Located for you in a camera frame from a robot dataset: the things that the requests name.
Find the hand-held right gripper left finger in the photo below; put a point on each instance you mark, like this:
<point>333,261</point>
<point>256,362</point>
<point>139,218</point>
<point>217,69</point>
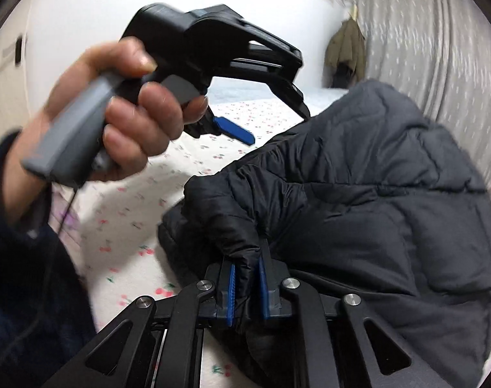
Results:
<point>233,128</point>

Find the dark wall fixture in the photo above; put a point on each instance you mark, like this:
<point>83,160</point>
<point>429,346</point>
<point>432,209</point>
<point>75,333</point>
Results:
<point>20,50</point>

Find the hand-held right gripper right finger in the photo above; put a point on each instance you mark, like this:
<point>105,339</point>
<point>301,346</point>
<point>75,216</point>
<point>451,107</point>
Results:
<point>286,89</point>

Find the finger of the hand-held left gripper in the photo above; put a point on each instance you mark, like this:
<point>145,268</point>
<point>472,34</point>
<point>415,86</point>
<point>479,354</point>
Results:
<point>230,295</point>
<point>264,291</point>

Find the grey star print curtain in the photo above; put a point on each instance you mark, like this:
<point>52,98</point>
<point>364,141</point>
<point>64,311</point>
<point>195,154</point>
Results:
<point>423,48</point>

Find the person's left forearm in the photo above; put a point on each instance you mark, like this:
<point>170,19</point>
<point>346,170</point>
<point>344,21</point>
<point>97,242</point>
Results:
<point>19,291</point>

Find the person's left hand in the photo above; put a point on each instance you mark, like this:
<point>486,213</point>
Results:
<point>144,125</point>

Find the purple floral cloth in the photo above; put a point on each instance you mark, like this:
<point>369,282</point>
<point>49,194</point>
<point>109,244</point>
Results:
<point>70,222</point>

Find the black quilted jacket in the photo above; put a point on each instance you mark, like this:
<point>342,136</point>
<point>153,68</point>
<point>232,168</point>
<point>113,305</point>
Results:
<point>370,210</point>

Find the olive green hanging jacket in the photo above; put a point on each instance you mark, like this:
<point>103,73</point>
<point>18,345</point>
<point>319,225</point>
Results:
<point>344,48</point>

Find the cherry print bed sheet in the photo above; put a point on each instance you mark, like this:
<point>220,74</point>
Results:
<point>128,210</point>

